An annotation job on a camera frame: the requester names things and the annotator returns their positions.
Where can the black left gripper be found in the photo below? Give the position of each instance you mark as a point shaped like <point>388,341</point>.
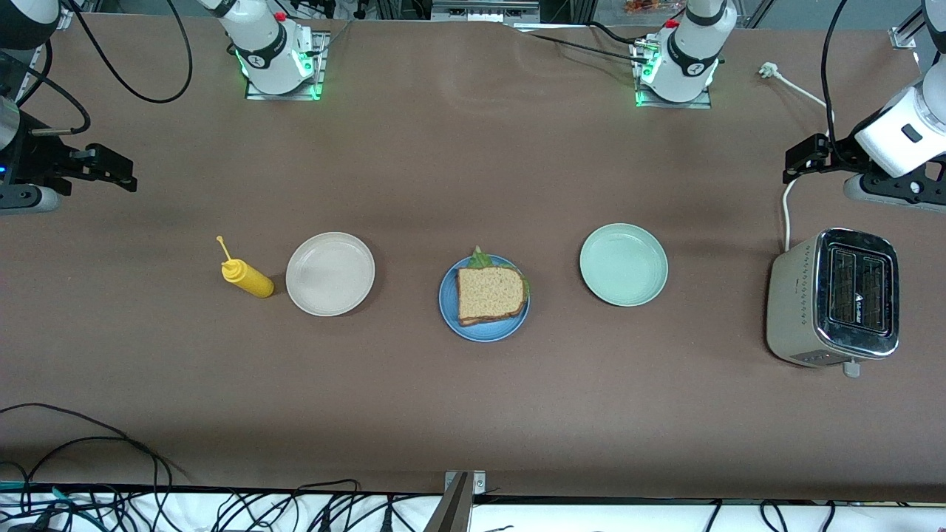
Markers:
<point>840,157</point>

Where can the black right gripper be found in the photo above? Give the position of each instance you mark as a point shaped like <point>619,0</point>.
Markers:
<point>38,156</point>

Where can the beige chrome toaster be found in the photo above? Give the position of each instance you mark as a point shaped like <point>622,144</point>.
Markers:
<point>791,310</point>

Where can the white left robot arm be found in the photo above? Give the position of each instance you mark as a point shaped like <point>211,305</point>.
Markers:
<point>905,125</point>

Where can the green lettuce leaf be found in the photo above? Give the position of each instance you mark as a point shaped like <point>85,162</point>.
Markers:
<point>479,258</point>

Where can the grey metal bracket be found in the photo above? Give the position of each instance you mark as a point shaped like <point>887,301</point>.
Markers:
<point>484,9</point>

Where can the beige plate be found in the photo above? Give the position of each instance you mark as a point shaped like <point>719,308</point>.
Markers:
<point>329,274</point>

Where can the aluminium frame rail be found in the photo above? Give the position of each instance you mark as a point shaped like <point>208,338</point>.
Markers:
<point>65,18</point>
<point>905,33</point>

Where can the green plate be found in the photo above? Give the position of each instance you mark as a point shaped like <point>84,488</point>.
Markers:
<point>624,264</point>

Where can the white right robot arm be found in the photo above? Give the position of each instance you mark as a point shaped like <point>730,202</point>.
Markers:
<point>266,37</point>

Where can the metal table bracket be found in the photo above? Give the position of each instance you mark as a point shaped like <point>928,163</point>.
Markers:
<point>454,510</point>

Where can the white shelf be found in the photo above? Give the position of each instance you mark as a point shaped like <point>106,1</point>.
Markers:
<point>591,517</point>

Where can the blue plate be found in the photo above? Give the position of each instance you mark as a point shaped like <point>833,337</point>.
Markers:
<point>480,334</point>

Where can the orange packet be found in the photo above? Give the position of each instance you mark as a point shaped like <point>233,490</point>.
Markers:
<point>644,6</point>

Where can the yellow squeeze bottle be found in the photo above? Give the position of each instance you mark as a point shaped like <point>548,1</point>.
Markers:
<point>251,281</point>

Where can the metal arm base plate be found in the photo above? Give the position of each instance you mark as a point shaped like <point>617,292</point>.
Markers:
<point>323,74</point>
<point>672,105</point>

